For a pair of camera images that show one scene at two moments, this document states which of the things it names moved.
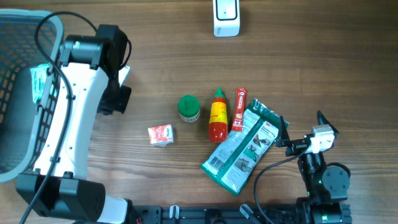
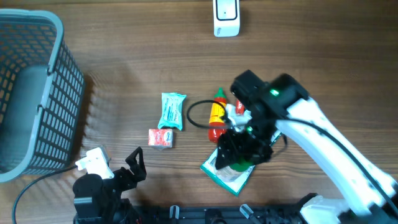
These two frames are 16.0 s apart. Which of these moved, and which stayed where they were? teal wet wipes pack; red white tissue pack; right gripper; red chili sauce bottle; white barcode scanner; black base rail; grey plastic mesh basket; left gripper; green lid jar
Moved: right gripper; left gripper; teal wet wipes pack; green lid jar
Stayed: red chili sauce bottle; red white tissue pack; white barcode scanner; black base rail; grey plastic mesh basket
